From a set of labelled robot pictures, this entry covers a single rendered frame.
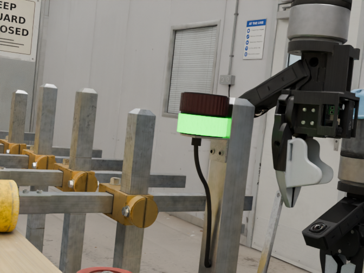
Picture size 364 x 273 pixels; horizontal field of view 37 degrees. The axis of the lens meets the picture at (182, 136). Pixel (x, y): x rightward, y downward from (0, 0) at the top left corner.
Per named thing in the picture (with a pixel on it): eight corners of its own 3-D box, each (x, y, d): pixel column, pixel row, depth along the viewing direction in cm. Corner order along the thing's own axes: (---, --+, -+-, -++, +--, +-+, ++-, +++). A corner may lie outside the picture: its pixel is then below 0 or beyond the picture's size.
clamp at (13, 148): (16, 156, 163) (18, 140, 162) (28, 162, 151) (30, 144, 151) (-5, 155, 159) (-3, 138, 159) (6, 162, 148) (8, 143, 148)
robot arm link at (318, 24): (279, 5, 68) (307, 18, 74) (275, 41, 68) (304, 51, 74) (337, 2, 63) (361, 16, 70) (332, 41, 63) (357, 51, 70)
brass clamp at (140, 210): (124, 210, 99) (127, 183, 99) (160, 228, 88) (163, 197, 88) (92, 210, 96) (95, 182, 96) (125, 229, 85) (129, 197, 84)
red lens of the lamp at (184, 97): (209, 114, 69) (211, 97, 69) (238, 117, 64) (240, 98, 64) (169, 109, 66) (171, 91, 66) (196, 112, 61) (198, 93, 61)
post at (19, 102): (10, 254, 157) (24, 90, 155) (12, 257, 154) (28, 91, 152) (-3, 254, 155) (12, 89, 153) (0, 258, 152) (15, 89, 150)
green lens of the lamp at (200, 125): (207, 132, 70) (209, 116, 70) (235, 137, 65) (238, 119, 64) (167, 129, 66) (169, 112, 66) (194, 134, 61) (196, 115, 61)
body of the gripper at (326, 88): (332, 142, 63) (343, 39, 63) (267, 135, 68) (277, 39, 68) (355, 143, 69) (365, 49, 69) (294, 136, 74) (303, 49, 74)
